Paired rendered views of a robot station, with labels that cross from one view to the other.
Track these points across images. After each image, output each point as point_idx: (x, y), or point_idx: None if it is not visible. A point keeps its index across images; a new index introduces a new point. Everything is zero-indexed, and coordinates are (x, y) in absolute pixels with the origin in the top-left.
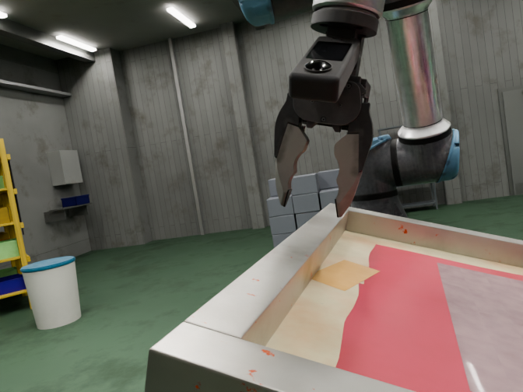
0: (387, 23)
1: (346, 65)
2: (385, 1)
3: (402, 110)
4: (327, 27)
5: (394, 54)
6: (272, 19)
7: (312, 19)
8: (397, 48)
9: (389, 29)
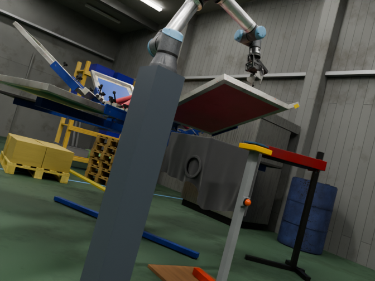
0: (196, 6)
1: None
2: (203, 5)
3: (178, 30)
4: (257, 57)
5: (191, 15)
6: (258, 39)
7: (260, 56)
8: (192, 15)
9: (195, 9)
